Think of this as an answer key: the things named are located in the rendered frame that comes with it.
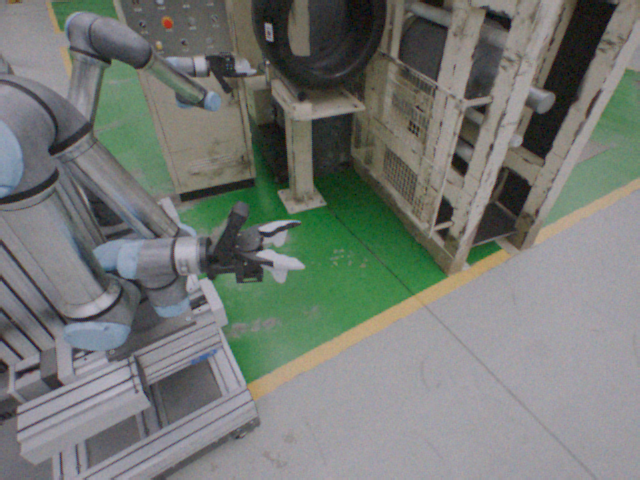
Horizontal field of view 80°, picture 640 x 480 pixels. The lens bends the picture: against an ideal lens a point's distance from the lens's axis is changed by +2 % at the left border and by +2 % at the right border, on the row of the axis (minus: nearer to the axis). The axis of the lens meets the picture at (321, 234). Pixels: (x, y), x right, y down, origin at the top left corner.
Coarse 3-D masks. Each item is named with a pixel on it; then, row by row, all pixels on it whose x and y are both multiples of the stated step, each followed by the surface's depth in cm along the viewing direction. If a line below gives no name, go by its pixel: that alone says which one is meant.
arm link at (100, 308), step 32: (0, 96) 54; (32, 96) 58; (0, 128) 51; (32, 128) 56; (0, 160) 51; (32, 160) 56; (0, 192) 53; (32, 192) 57; (32, 224) 61; (64, 224) 65; (32, 256) 66; (64, 256) 67; (64, 288) 71; (96, 288) 74; (128, 288) 85; (96, 320) 76; (128, 320) 82
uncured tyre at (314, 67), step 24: (264, 0) 144; (288, 0) 142; (360, 0) 176; (384, 0) 157; (264, 24) 148; (360, 24) 181; (384, 24) 164; (264, 48) 158; (288, 48) 152; (336, 48) 187; (360, 48) 181; (288, 72) 160; (312, 72) 187; (336, 72) 184; (360, 72) 173
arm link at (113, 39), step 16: (96, 32) 113; (112, 32) 114; (128, 32) 116; (96, 48) 117; (112, 48) 115; (128, 48) 117; (144, 48) 120; (128, 64) 121; (144, 64) 122; (160, 64) 127; (160, 80) 132; (176, 80) 134; (192, 80) 141; (192, 96) 144; (208, 96) 148
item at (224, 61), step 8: (208, 56) 152; (216, 56) 153; (224, 56) 156; (232, 56) 157; (208, 64) 153; (216, 64) 156; (224, 64) 155; (232, 64) 157; (208, 72) 154; (224, 72) 157; (232, 72) 158
